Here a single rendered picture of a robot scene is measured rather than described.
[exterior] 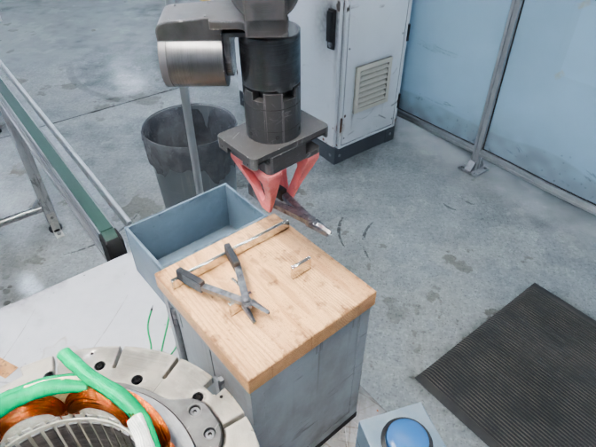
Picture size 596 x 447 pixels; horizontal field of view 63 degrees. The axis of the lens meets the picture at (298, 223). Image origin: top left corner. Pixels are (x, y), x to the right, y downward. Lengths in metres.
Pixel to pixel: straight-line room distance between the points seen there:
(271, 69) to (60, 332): 0.70
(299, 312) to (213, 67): 0.28
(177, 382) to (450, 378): 1.44
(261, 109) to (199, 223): 0.34
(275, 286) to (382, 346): 1.32
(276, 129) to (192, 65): 0.10
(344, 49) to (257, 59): 2.06
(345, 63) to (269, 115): 2.07
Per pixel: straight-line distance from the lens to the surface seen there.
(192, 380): 0.49
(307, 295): 0.58
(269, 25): 0.43
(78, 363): 0.45
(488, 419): 1.80
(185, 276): 0.58
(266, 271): 0.61
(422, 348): 1.91
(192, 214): 0.76
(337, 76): 2.56
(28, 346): 1.01
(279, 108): 0.48
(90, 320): 1.01
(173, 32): 0.47
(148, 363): 0.51
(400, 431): 0.52
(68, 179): 1.44
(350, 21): 2.49
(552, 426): 1.87
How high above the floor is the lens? 1.50
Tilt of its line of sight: 39 degrees down
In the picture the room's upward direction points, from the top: straight up
